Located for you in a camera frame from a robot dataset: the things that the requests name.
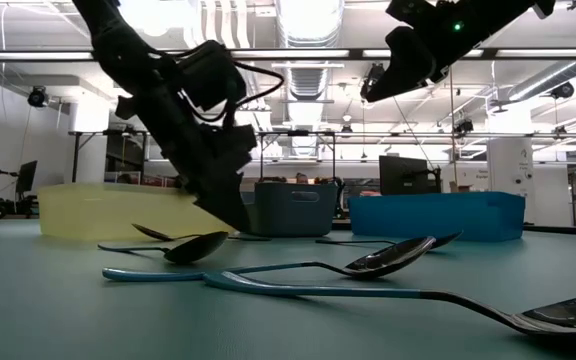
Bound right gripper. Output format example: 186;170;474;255
361;0;474;103

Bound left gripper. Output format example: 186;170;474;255
115;94;260;234

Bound blue-handled spoon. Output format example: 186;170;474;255
96;230;230;266
101;234;438;283
202;269;576;337

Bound black-handled spoon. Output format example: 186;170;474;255
130;222;273;243
314;230;465;251

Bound black ceiling spotlight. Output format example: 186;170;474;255
550;81;576;100
27;85;49;109
360;62;388;101

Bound black overhead crossbar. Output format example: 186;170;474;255
0;47;576;63

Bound grey plastic bin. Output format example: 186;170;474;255
245;180;340;239

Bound yellow translucent plastic bin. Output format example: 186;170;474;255
37;182;239;240

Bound blue plastic bin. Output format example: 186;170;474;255
347;191;527;244

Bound teal table mat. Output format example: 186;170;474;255
0;217;576;360

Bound white ceiling pipes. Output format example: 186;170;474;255
182;0;274;132

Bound black monitor on stand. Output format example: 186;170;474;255
16;159;39;217

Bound silver ventilation duct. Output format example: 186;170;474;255
273;0;345;157

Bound black metal rack frame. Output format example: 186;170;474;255
70;128;338;186

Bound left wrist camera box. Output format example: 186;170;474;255
178;40;248;112

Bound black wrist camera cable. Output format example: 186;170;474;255
167;47;286;126

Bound grey ceiling duct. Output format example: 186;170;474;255
505;59;576;104

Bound black metal table frame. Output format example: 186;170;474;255
337;218;576;236

